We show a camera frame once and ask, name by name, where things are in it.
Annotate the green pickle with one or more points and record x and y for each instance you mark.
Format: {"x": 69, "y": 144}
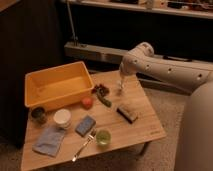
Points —
{"x": 103, "y": 100}

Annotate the dark grape bunch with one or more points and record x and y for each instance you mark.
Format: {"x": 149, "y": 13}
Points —
{"x": 102, "y": 89}

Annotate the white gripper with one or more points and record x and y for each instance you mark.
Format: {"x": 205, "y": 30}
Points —
{"x": 122, "y": 79}

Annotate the yellow plastic bin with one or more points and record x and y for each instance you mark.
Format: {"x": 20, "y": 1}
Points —
{"x": 56, "y": 87}

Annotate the wooden table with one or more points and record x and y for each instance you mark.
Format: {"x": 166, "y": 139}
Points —
{"x": 145, "y": 129}

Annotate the blue cloth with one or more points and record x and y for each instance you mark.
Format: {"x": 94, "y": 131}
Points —
{"x": 49, "y": 141}

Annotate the silver fork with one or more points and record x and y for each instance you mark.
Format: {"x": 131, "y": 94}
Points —
{"x": 89, "y": 139}

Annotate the dark green cup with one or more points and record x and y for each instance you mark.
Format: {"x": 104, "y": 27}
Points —
{"x": 38, "y": 115}

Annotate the green translucent cup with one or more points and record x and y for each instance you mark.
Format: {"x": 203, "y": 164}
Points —
{"x": 103, "y": 138}

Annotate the grey metal rail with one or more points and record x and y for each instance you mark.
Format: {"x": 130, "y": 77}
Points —
{"x": 114, "y": 55}

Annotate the red apple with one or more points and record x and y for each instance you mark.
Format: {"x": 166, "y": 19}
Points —
{"x": 87, "y": 102}

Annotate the white cup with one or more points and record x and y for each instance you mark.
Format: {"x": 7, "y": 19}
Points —
{"x": 62, "y": 118}

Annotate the blue sponge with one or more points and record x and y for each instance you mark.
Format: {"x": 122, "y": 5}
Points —
{"x": 85, "y": 126}

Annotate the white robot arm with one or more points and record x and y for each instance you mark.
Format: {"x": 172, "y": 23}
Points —
{"x": 195, "y": 143}

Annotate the background shelf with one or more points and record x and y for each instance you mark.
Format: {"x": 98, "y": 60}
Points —
{"x": 146, "y": 6}

